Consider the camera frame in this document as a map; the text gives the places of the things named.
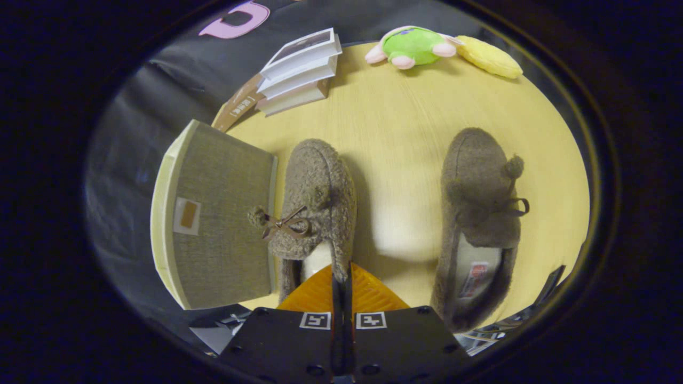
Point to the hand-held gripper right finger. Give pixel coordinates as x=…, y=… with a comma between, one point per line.
x=405, y=346

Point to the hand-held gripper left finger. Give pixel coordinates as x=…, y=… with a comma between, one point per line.
x=277, y=346

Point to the grey fabric storage box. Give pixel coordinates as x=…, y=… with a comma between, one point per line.
x=229, y=186

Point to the brown fuzzy shoe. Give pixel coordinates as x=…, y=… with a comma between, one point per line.
x=477, y=160
x=320, y=165

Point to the brown cardboard box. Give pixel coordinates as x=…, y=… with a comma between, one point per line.
x=237, y=104

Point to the green and pink plush toy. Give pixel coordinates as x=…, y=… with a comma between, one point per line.
x=413, y=45

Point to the white book with portrait cover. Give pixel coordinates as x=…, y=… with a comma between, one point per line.
x=299, y=45

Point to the yellow plush toy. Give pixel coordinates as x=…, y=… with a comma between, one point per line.
x=488, y=56

